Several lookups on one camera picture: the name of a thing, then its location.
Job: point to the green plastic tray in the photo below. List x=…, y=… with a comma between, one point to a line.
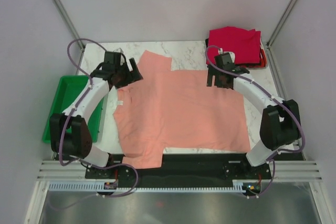
x=69, y=87

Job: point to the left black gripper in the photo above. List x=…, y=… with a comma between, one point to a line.
x=132, y=76

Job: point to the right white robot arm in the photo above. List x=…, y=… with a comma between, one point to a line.
x=280, y=120

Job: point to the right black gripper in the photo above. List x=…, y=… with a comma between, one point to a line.
x=212, y=72

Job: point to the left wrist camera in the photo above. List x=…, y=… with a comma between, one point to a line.
x=119, y=51

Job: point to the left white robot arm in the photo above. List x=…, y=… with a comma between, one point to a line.
x=69, y=132

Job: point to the pink t shirt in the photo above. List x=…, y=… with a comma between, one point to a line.
x=176, y=109

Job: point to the folded red t shirt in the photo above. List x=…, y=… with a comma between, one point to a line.
x=230, y=31

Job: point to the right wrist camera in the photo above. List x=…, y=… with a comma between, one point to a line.
x=231, y=54

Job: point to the left aluminium frame post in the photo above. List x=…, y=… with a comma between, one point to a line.
x=66, y=18

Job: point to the aluminium frame post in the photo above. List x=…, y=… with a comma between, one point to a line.
x=66, y=18
x=288, y=10

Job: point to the white slotted cable duct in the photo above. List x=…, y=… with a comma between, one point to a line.
x=107, y=186

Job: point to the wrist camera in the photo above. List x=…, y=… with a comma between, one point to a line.
x=119, y=51
x=231, y=54

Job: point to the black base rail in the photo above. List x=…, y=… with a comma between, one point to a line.
x=187, y=170

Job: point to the right aluminium frame post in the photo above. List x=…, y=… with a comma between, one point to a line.
x=288, y=10

